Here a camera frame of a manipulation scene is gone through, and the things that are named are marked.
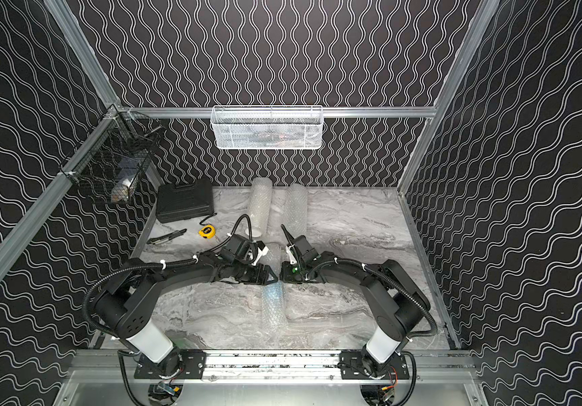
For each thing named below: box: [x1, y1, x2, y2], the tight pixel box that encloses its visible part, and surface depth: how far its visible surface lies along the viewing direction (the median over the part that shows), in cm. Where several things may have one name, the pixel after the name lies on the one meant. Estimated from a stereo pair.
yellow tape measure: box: [197, 224, 216, 240], surface depth 105 cm
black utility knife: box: [146, 228, 188, 246], surface depth 104 cm
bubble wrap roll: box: [284, 182, 308, 239], surface depth 105 cm
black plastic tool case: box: [156, 178, 215, 224], surface depth 111 cm
